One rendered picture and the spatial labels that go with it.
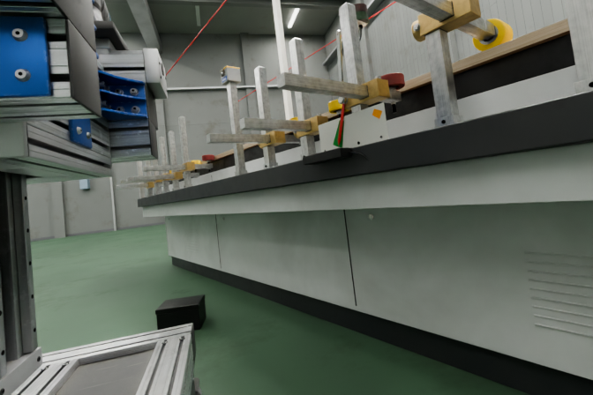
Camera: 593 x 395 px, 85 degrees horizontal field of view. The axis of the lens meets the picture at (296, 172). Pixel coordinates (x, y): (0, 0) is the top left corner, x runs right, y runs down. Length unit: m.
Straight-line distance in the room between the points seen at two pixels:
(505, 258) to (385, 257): 0.39
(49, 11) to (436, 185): 0.76
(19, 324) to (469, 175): 0.92
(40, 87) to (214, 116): 11.99
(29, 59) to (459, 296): 1.08
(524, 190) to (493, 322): 0.45
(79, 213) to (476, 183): 12.41
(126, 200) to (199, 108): 4.06
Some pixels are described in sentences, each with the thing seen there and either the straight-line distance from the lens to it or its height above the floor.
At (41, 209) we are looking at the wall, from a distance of 13.15.
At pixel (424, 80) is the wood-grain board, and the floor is 0.88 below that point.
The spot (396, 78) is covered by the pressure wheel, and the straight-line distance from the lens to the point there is 1.02.
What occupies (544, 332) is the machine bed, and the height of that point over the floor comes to 0.18.
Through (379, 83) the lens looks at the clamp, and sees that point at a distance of 0.92.
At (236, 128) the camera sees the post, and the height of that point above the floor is 0.92.
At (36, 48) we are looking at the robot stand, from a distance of 0.45.
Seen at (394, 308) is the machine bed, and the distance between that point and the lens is 1.27.
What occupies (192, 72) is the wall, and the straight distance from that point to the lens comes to 12.91.
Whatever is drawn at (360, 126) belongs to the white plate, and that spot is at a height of 0.76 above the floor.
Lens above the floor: 0.60
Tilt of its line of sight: 3 degrees up
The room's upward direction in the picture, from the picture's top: 7 degrees counter-clockwise
